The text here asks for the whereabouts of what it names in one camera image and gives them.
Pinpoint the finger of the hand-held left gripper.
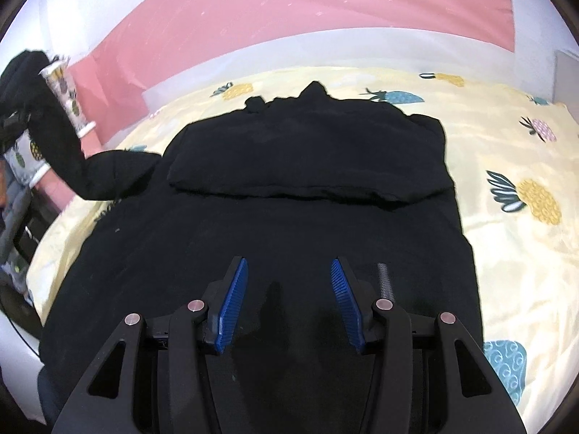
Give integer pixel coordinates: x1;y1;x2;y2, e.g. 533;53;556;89
0;111;34;148

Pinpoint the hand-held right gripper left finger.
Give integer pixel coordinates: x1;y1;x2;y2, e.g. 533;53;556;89
52;257;249;434

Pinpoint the black large jacket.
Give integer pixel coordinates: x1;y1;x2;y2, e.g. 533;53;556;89
0;50;485;434

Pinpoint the yellow pineapple print bed sheet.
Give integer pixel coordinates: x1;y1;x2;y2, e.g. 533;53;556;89
27;65;579;417

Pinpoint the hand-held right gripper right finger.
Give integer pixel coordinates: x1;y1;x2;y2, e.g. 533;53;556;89
331;258;528;434

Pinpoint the pineapple print hanging organizer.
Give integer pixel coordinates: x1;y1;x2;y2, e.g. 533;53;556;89
0;56;97;186

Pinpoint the white headboard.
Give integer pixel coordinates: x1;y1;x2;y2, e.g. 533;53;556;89
554;50;579;106

